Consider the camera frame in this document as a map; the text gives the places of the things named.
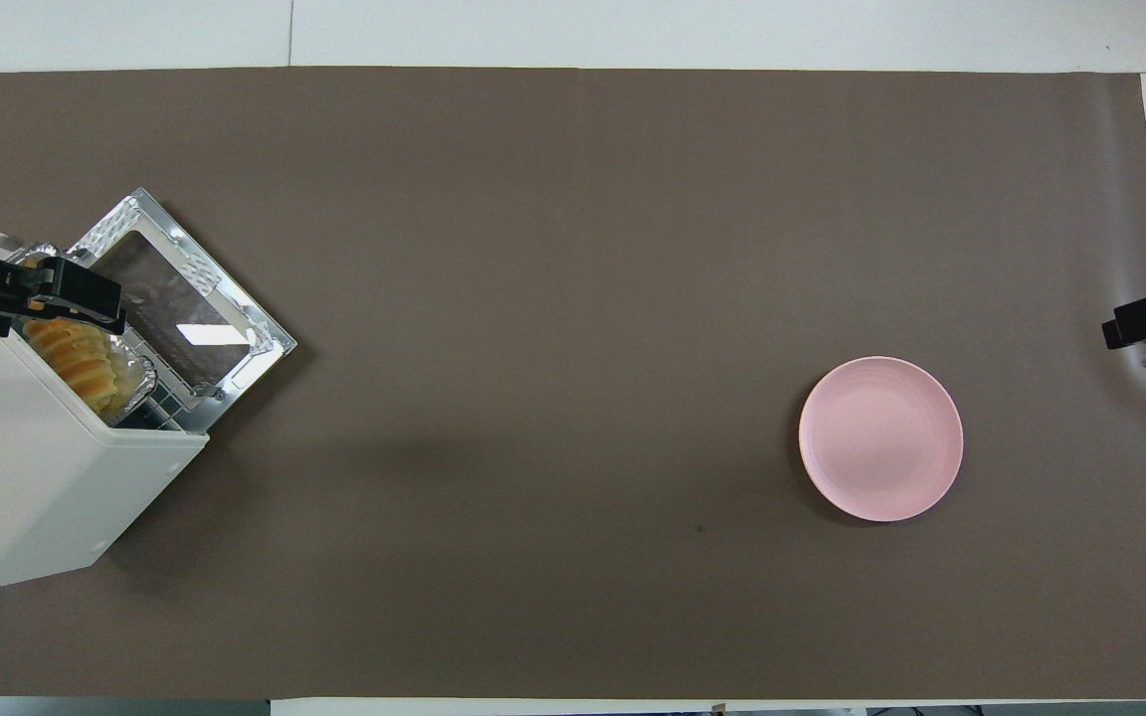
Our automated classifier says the white toaster oven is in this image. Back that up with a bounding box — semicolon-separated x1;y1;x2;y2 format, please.
0;239;211;596

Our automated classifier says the aluminium foil tray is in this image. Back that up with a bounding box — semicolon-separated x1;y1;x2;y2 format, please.
21;316;158;424

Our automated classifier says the glass oven door silver frame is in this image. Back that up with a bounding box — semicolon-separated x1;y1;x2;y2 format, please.
66;187;297;434

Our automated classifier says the pink round plate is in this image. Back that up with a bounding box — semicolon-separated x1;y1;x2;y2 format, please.
798;356;965;523

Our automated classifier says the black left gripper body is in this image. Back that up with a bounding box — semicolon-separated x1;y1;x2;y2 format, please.
0;254;62;339

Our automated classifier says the brown table mat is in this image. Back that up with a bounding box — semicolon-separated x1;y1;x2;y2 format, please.
0;66;1146;700

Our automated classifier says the metal oven wire rack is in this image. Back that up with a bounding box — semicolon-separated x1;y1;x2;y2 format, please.
115;348;186;434

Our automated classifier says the golden ridged bread loaf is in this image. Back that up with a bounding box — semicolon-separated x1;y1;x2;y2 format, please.
24;318;119;415

